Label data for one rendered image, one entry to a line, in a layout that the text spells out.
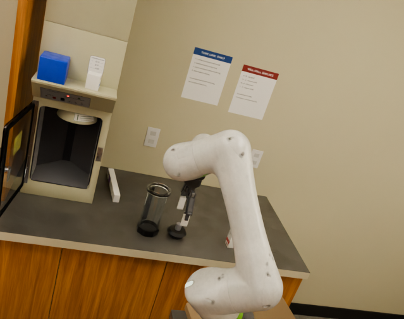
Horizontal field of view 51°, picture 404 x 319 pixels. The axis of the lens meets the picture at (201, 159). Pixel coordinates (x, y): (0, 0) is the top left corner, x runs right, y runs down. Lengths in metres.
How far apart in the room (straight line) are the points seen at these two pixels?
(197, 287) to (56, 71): 0.95
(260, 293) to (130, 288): 0.91
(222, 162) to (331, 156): 1.57
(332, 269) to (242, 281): 2.07
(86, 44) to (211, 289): 1.06
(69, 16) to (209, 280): 1.10
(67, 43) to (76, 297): 1.09
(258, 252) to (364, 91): 1.62
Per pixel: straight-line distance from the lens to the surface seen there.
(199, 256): 1.90
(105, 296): 2.03
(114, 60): 1.78
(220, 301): 1.26
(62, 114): 1.91
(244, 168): 1.21
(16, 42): 1.72
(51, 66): 1.70
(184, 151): 1.26
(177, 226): 1.93
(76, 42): 1.78
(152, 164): 2.43
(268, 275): 1.22
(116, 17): 1.75
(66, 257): 1.89
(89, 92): 1.70
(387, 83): 2.69
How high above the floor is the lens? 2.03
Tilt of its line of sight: 23 degrees down
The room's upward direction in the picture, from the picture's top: 18 degrees clockwise
